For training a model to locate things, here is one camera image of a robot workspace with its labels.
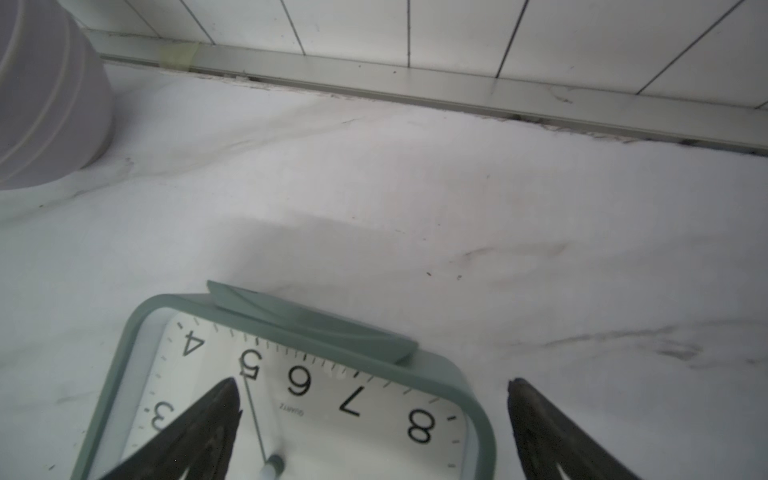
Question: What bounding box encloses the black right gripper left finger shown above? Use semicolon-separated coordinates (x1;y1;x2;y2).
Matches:
104;377;241;480

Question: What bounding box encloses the purple ceramic bowl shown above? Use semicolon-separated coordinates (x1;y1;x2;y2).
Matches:
1;1;115;190

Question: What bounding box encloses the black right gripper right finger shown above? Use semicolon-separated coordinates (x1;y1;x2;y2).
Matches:
507;378;639;480

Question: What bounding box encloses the green rectangular alarm clock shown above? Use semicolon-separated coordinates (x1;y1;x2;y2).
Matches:
73;282;497;479

